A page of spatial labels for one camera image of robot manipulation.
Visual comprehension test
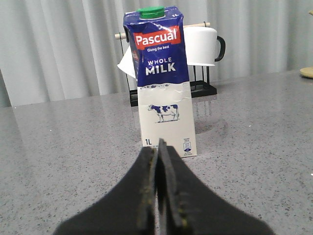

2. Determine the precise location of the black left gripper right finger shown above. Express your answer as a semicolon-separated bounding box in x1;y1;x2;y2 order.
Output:
157;139;274;235

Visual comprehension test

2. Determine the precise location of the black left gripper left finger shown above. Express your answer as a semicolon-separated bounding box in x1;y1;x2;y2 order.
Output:
54;147;157;235

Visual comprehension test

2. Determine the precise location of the blue white milk carton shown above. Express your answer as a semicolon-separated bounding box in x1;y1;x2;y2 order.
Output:
123;6;197;157

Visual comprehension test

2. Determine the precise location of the wooden mug tree stand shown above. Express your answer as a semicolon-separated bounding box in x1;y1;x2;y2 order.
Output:
299;9;313;79

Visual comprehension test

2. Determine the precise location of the black wire mug rack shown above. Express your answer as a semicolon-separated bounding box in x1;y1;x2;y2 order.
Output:
114;22;218;107

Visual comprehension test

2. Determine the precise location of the tilted white mug black handle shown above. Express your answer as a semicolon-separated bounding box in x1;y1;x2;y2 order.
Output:
117;46;136;79

